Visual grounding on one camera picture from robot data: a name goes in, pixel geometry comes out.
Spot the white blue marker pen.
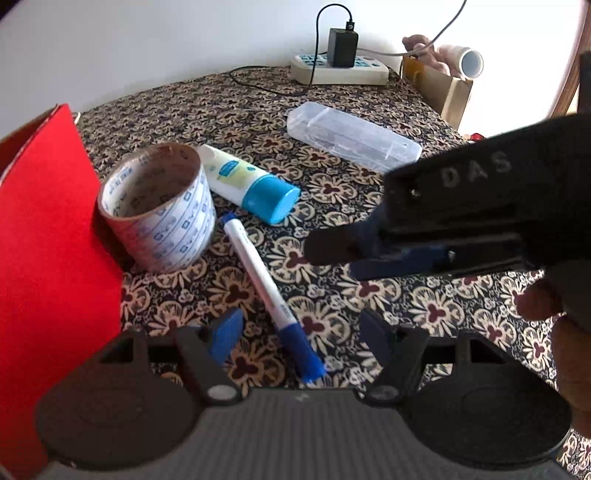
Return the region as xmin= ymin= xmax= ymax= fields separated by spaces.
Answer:
xmin=221 ymin=213 xmax=325 ymax=383

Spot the white tube blue cap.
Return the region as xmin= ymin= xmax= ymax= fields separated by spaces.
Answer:
xmin=197 ymin=145 xmax=301 ymax=225

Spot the clear plastic case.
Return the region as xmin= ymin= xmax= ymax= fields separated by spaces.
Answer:
xmin=287 ymin=102 xmax=423 ymax=174

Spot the white printed tape roll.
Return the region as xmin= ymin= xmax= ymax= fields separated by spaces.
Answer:
xmin=97 ymin=143 xmax=216 ymax=273

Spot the person's right hand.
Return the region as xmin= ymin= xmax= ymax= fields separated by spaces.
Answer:
xmin=516 ymin=262 xmax=590 ymax=437

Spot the red ribbon bow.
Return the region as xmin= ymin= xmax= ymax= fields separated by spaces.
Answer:
xmin=467 ymin=133 xmax=486 ymax=142

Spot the floral patterned tablecloth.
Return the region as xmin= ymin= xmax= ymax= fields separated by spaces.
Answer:
xmin=73 ymin=64 xmax=591 ymax=480

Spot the brown paper bag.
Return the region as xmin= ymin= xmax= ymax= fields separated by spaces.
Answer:
xmin=403 ymin=57 xmax=473 ymax=130

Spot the white rolled paper tube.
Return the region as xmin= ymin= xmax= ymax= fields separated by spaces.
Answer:
xmin=438 ymin=45 xmax=484 ymax=80

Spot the pink plush toy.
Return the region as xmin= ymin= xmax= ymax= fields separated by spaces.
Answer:
xmin=402 ymin=34 xmax=451 ymax=76

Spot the red cardboard box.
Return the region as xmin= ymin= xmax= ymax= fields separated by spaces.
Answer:
xmin=1 ymin=104 xmax=123 ymax=479

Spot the white power strip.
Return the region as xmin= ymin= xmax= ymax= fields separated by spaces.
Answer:
xmin=290 ymin=54 xmax=390 ymax=86

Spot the black power adapter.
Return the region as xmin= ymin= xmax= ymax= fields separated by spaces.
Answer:
xmin=327 ymin=21 xmax=359 ymax=68

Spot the black charger cable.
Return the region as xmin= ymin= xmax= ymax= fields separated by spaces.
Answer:
xmin=227 ymin=3 xmax=356 ymax=98

